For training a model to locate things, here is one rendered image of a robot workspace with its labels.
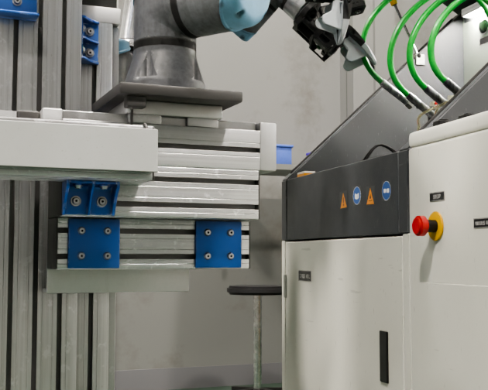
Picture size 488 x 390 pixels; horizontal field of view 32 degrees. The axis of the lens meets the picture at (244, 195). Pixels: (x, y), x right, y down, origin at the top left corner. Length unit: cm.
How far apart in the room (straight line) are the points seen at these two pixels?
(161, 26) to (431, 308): 69
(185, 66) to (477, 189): 55
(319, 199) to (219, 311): 300
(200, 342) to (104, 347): 323
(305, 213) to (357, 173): 31
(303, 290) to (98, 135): 92
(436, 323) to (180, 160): 53
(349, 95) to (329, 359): 347
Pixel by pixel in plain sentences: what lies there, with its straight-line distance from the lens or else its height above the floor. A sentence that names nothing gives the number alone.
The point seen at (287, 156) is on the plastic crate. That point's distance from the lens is 464.
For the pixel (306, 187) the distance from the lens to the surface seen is 208.
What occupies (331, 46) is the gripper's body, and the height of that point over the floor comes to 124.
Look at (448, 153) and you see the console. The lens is 148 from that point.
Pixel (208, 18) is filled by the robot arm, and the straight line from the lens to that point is 148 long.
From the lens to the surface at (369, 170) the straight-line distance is 175.
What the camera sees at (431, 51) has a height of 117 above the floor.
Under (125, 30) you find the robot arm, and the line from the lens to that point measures 218.
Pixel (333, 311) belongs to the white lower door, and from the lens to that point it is 192.
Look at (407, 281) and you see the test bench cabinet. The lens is 161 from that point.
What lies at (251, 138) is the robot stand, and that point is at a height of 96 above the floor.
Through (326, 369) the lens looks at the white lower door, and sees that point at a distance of 198.
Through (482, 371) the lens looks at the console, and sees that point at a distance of 141.
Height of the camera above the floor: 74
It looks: 4 degrees up
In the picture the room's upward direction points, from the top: straight up
